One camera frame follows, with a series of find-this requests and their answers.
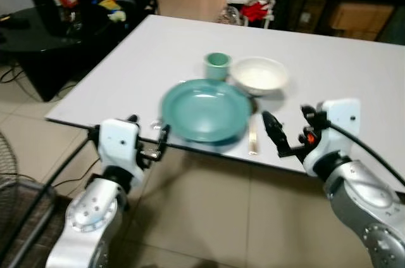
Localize red cloth item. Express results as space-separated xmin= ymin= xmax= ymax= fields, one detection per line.
xmin=240 ymin=1 xmax=271 ymax=23

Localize brown cardboard box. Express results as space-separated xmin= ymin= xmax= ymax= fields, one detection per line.
xmin=329 ymin=2 xmax=397 ymax=35

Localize light wooden chopsticks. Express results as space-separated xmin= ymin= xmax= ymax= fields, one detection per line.
xmin=249 ymin=115 xmax=259 ymax=155

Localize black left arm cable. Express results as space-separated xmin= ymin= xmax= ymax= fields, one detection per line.
xmin=0 ymin=125 xmax=102 ymax=262

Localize white bowl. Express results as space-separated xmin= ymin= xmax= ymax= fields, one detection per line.
xmin=229 ymin=56 xmax=290 ymax=97

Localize wire fan guard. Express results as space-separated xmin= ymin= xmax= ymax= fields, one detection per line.
xmin=0 ymin=130 xmax=56 ymax=268

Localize black glass side table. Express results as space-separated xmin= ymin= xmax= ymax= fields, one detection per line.
xmin=0 ymin=6 xmax=147 ymax=102

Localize teal round plate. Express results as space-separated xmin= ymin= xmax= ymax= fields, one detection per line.
xmin=160 ymin=79 xmax=253 ymax=145

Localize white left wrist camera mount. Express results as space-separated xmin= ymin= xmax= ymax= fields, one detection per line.
xmin=98 ymin=118 xmax=145 ymax=183

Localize red and yellow toy pile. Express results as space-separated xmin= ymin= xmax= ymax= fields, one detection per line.
xmin=94 ymin=0 xmax=141 ymax=24

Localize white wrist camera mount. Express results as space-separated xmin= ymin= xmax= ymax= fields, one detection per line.
xmin=98 ymin=118 xmax=145 ymax=183
xmin=304 ymin=98 xmax=362 ymax=175

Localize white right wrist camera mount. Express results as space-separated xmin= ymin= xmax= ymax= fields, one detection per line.
xmin=304 ymin=98 xmax=362 ymax=175

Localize teal cup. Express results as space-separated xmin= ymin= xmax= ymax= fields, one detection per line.
xmin=204 ymin=52 xmax=232 ymax=82

